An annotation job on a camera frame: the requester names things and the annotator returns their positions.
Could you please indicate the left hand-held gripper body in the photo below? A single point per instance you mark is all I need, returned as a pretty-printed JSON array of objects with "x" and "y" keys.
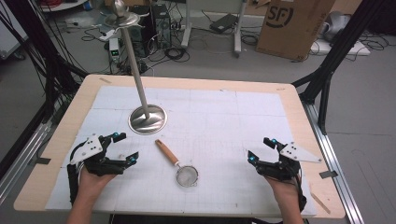
[{"x": 93, "y": 149}]

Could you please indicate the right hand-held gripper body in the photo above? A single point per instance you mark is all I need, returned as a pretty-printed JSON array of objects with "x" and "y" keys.
[{"x": 289, "y": 155}]

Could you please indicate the metal rack stand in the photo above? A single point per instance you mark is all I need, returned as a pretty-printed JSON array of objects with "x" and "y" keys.
[{"x": 148, "y": 119}]

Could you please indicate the person's right hand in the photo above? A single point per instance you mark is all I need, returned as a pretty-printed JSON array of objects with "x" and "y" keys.
[{"x": 286, "y": 189}]

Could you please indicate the person's left hand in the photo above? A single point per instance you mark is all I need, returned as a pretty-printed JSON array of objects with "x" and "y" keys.
[{"x": 90, "y": 185}]

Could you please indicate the black tape piece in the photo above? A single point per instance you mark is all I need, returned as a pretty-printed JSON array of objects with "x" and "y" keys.
[
  {"x": 328, "y": 174},
  {"x": 43, "y": 160}
]

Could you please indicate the white gridded table mat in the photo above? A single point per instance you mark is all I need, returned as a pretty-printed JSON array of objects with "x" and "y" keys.
[{"x": 218, "y": 124}]

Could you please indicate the thin wooden stick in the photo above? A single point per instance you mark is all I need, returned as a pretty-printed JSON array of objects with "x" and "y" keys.
[{"x": 320, "y": 202}]

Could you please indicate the white device with green light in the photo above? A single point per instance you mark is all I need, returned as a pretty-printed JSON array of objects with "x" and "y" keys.
[{"x": 114, "y": 49}]

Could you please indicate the brown cardboard box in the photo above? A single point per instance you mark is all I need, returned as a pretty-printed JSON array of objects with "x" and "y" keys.
[{"x": 291, "y": 28}]

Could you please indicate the white foam board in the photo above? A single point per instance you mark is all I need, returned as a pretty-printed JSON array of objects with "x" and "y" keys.
[{"x": 342, "y": 48}]

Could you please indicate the black computer tower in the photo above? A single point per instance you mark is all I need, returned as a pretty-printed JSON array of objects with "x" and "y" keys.
[{"x": 161, "y": 26}]

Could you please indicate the flat black case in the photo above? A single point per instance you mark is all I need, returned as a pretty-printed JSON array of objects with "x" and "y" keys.
[{"x": 223, "y": 23}]

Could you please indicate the white panel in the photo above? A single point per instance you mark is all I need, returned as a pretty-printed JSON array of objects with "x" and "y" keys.
[{"x": 9, "y": 31}]

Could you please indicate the aluminium rail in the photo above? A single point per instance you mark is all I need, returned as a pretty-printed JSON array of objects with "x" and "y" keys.
[
  {"x": 21, "y": 161},
  {"x": 333, "y": 168}
]

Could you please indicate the black metal frame strut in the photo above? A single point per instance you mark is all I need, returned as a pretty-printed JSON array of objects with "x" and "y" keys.
[
  {"x": 339, "y": 46},
  {"x": 49, "y": 62}
]

